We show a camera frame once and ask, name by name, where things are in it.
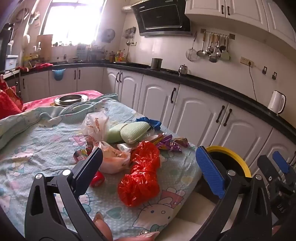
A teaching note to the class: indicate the small metal ladle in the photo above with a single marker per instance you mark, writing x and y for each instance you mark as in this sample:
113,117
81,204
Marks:
200,52

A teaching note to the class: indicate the clear printed plastic bag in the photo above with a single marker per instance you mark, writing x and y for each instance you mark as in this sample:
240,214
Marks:
94,126

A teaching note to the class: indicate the white base cabinets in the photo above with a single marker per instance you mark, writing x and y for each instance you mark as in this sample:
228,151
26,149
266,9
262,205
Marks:
196,109

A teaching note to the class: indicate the white wall cabinets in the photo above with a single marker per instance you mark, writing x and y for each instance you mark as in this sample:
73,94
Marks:
242,11

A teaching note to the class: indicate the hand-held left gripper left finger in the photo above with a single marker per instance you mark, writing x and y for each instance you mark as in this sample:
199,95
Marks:
92,160

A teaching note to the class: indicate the colourful small snack packet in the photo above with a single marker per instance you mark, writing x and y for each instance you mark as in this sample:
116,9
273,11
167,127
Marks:
79,155

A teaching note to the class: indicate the black range hood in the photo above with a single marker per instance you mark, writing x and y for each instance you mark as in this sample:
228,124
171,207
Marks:
161,18

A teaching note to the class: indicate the wall utensil rail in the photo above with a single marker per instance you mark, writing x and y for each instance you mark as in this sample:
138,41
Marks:
217,34

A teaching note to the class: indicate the silver exhaust duct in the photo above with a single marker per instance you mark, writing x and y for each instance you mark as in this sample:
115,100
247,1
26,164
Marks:
129,8

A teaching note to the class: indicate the yellow-rimmed black trash bin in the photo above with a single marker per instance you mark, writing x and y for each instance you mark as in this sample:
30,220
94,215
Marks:
231,151

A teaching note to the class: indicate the wooden cutting board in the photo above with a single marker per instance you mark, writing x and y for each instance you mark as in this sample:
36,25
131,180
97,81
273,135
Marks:
45,44

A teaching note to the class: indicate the metal pot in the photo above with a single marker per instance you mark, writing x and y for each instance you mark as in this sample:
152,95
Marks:
156,63

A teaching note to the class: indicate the blue rubber glove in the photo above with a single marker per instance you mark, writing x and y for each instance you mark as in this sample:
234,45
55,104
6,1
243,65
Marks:
150,122

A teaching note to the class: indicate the brown purple snack wrapper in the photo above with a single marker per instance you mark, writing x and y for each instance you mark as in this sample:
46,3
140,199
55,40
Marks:
181,141

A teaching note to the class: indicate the round metal plate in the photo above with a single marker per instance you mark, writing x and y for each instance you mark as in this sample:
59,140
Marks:
70,99

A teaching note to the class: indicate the kitchen window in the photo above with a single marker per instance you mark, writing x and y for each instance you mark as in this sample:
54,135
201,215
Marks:
71,20

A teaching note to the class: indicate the orange yellow snack wrapper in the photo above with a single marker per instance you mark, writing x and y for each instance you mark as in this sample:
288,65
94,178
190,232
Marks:
156,138

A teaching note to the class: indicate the red cloth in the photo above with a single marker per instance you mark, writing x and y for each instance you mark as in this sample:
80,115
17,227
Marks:
42,66

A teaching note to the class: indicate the red cushion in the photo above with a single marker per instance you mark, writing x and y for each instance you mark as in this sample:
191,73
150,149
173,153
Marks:
9,102

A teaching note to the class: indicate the small round fan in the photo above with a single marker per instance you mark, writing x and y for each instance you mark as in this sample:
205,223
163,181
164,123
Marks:
108,35

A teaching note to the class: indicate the small metal teapot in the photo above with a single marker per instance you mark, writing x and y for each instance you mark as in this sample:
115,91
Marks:
183,70

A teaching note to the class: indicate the light green foam pad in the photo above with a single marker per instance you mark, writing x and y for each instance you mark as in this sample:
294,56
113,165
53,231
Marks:
134,131
114,134

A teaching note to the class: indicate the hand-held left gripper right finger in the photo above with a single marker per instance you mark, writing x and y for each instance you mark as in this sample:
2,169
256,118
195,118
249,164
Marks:
208,171

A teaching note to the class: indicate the red plastic bag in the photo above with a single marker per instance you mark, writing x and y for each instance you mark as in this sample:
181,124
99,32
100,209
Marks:
138,180

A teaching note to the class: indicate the row of condiment bottles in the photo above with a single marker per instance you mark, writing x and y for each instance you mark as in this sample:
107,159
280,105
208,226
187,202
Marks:
119,55

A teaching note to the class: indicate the white orange plastic bag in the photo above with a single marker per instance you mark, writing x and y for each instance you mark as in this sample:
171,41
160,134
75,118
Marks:
113,162

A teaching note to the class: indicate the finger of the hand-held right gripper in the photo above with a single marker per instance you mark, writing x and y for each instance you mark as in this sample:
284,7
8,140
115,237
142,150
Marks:
266,165
281,162

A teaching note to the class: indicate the beige wall socket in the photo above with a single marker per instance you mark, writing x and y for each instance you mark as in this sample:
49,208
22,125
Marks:
246,61

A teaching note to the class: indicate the small red round wrapper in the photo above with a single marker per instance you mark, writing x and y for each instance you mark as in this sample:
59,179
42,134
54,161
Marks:
98,179

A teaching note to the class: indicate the black wall hook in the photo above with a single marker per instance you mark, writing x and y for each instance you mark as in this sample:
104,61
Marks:
265,70
274,75

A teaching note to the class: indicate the person's left hand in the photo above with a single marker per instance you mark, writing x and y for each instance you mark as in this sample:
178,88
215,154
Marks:
104,228

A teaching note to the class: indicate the cartoon cat printed blanket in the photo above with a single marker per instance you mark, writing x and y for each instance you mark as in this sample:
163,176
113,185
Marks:
41,148

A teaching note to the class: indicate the large metal ladle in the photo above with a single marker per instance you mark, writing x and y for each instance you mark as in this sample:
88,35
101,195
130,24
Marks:
213,58

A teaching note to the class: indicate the white plastic box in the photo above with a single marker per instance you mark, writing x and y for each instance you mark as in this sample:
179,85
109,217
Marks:
11,62

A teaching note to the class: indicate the white electric kettle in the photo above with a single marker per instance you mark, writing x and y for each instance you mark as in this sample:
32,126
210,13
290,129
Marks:
276,103

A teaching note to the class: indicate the blue hanging plastic basin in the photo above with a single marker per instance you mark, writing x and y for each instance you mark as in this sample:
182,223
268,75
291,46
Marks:
58,74

